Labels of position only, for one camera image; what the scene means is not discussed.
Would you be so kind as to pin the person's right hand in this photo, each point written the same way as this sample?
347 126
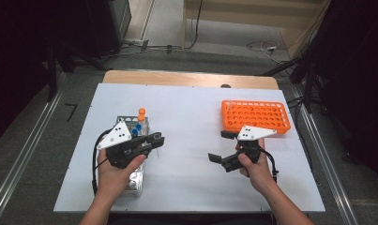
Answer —
258 175

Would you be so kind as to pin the black cabinet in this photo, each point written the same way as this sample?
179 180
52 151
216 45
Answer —
108 25

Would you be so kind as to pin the orange plastic tube rack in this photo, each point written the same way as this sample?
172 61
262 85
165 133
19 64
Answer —
255 114

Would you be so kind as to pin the silver metal tube rack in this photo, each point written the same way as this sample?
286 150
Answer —
135 182

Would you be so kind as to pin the wooden table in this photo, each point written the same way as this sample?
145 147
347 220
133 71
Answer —
177 78

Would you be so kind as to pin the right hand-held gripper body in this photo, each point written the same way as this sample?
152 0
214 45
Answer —
255 132

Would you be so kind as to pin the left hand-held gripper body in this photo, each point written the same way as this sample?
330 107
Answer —
117 137

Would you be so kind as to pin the metal floor rail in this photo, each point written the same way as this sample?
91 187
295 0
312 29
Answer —
321 150
30 134

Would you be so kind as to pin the orange cap test tube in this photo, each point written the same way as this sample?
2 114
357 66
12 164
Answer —
142 111
141 118

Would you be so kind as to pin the white board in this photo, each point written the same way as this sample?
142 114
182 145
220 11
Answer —
183 125

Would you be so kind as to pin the clear test tube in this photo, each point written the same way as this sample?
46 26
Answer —
229 104
160 153

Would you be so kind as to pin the person's left hand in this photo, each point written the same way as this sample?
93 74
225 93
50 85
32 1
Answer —
114 181

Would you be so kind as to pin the dark table grommet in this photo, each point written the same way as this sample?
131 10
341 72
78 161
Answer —
225 86

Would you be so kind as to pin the beige wooden shelf unit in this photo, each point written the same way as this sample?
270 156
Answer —
239 18

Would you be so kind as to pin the black metal stand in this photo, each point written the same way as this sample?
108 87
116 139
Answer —
308 81
51 75

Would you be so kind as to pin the black curtain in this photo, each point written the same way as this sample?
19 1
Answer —
18 62
358 78

